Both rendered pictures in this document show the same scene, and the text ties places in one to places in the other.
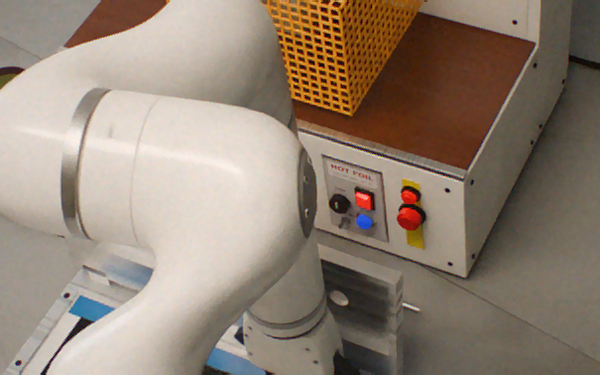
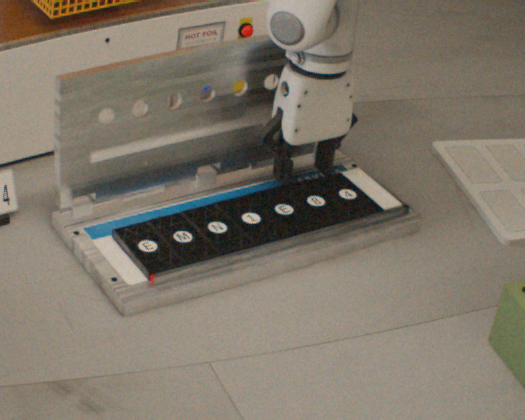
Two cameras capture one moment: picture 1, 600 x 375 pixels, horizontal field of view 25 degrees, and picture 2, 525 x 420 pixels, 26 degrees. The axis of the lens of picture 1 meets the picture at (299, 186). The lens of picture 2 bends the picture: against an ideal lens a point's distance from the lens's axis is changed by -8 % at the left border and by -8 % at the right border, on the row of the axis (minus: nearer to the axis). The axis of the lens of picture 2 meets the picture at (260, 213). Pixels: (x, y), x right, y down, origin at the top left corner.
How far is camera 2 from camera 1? 1.52 m
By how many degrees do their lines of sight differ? 55
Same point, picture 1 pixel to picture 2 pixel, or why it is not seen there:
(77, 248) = (71, 178)
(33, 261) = (8, 246)
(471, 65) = not seen: outside the picture
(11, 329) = (61, 283)
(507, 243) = not seen: hidden behind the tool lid
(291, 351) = (336, 96)
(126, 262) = (120, 160)
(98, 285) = (84, 217)
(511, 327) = not seen: hidden behind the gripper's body
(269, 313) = (346, 44)
